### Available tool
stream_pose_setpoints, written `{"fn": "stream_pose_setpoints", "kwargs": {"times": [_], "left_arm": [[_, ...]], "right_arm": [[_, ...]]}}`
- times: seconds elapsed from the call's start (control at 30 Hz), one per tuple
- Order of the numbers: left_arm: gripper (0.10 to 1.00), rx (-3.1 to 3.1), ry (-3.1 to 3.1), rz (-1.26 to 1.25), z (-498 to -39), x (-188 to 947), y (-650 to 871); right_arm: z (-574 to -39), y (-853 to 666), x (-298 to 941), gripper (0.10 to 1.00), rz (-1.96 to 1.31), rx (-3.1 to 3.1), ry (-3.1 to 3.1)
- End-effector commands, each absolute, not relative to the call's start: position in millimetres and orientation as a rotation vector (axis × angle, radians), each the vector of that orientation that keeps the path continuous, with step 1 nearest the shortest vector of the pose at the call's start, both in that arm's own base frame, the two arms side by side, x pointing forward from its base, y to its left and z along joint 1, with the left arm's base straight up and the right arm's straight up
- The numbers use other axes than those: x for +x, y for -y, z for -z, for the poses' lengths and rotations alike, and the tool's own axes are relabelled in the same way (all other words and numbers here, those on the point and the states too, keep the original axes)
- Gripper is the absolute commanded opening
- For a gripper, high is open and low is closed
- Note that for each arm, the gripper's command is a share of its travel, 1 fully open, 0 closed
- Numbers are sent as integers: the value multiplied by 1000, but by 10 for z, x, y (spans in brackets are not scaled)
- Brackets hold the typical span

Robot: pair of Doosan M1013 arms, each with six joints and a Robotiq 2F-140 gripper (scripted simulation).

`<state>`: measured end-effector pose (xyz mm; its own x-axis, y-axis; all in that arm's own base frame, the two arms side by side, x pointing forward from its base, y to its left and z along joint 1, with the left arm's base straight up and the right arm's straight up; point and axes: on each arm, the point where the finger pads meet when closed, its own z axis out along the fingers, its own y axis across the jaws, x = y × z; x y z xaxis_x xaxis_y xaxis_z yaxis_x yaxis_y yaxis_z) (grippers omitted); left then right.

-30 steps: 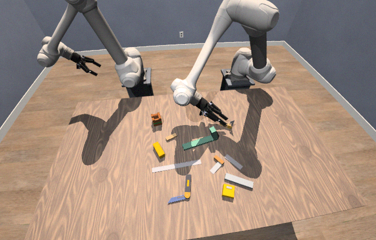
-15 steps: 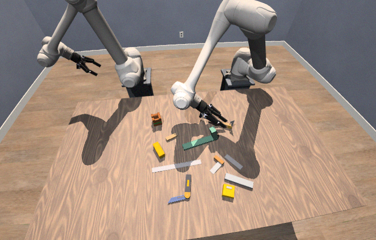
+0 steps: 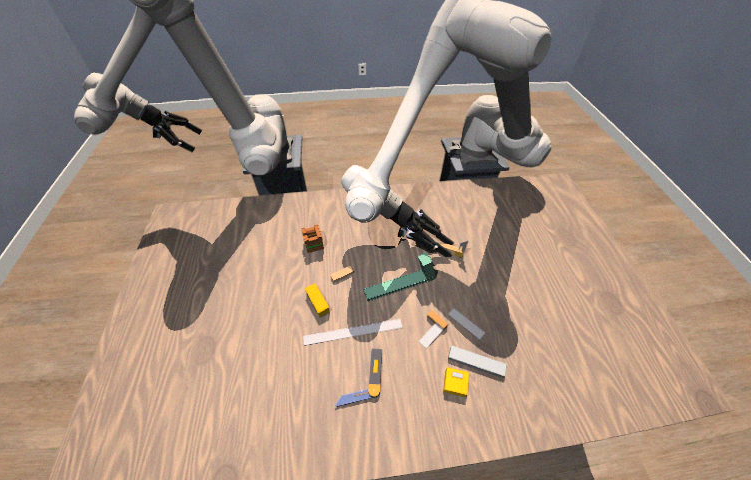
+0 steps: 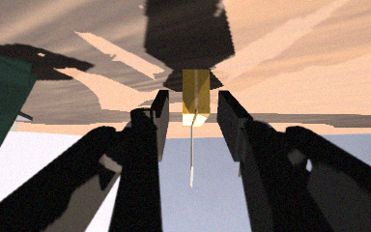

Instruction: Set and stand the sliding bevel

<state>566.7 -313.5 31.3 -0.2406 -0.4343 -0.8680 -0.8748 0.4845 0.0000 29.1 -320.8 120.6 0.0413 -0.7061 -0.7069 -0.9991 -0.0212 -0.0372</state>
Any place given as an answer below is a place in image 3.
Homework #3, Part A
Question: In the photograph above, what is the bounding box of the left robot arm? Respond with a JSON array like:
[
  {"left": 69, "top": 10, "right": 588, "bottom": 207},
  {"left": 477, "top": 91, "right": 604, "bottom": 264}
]
[{"left": 341, "top": 0, "right": 552, "bottom": 223}]

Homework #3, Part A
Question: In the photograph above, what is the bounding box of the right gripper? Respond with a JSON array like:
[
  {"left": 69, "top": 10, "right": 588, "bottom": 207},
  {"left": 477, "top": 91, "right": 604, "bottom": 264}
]
[{"left": 140, "top": 104, "right": 202, "bottom": 153}]

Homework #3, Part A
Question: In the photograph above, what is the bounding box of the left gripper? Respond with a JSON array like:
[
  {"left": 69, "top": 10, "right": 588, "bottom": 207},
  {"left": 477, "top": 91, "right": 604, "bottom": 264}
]
[{"left": 390, "top": 201, "right": 454, "bottom": 257}]

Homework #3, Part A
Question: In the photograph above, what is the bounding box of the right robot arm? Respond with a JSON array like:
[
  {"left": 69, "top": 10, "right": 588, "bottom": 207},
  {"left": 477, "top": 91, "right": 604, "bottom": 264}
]
[{"left": 74, "top": 0, "right": 293, "bottom": 176}]

